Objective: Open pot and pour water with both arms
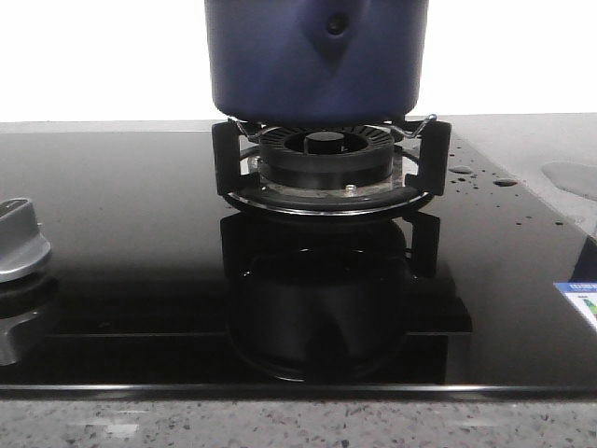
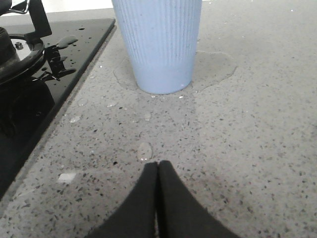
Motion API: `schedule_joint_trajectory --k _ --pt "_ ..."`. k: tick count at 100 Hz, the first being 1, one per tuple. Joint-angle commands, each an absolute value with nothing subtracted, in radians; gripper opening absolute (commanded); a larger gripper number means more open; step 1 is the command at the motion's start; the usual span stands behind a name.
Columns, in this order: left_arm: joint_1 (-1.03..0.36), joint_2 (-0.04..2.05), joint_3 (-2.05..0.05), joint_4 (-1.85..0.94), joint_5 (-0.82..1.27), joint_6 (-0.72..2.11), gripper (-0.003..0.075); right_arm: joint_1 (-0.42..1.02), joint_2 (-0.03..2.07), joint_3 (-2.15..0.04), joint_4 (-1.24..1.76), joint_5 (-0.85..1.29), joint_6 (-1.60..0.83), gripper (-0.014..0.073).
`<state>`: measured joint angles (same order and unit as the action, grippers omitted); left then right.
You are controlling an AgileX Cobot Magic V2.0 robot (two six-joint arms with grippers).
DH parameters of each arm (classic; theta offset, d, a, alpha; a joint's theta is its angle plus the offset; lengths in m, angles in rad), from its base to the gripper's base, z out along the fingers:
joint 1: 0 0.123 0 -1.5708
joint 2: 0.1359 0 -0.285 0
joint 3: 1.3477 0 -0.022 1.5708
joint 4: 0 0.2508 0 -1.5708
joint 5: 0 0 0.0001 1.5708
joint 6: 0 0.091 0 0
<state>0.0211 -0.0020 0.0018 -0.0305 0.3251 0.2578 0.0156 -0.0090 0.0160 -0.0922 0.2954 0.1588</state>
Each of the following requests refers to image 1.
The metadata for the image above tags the silver stove control knob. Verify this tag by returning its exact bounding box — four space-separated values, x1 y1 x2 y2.
1 198 51 283

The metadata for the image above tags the black pot support grate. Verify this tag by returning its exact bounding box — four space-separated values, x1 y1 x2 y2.
212 115 451 217

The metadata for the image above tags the black gas burner head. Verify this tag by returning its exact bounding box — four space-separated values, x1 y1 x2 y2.
257 126 395 190

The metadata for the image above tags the black glass stove top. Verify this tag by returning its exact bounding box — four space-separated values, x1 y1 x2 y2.
1 131 596 400

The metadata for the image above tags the blue energy label sticker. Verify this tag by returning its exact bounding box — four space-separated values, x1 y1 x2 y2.
553 282 597 332

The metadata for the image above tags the dark blue cooking pot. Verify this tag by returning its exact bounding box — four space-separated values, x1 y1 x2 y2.
204 0 428 126

